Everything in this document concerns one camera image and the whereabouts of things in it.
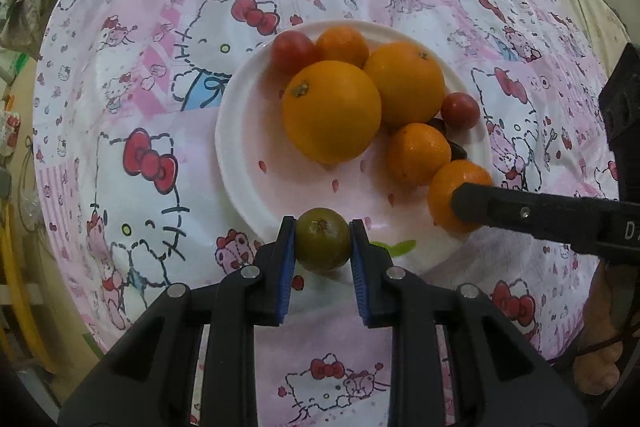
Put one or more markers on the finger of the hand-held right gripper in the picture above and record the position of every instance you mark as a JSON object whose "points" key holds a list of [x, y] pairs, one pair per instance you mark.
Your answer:
{"points": [[520, 212]]}

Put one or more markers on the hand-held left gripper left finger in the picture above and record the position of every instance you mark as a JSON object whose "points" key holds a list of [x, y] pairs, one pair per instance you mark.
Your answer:
{"points": [[285, 269]]}

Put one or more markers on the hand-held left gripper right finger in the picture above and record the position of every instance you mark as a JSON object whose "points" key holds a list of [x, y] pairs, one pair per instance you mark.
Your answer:
{"points": [[359, 269]]}

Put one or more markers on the green tomato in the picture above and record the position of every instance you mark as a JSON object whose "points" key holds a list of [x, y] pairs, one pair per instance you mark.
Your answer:
{"points": [[322, 239]]}

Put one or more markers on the small mandarin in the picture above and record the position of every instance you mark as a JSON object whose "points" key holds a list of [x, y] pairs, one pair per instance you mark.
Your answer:
{"points": [[417, 154], [344, 47], [452, 199]]}

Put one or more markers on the dark brown small fruit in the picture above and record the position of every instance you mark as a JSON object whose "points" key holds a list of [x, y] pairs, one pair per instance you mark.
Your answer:
{"points": [[456, 149]]}

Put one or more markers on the red tomato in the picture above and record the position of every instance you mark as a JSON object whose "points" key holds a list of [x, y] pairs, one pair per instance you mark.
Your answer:
{"points": [[292, 52], [460, 109]]}

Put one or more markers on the pink white plate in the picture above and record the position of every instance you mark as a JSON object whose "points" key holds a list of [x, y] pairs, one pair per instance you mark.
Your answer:
{"points": [[260, 147]]}

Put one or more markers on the person's right hand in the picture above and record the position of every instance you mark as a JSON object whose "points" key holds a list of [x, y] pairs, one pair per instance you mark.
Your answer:
{"points": [[600, 347]]}

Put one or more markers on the large orange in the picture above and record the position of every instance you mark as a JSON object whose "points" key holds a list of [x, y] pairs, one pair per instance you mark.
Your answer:
{"points": [[407, 82], [332, 112]]}

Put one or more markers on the pink cartoon cat printed blanket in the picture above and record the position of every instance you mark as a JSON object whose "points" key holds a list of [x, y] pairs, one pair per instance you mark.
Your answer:
{"points": [[150, 107]]}

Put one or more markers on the yellow wooden frame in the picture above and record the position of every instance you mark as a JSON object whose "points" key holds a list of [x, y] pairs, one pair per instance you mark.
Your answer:
{"points": [[15, 287]]}

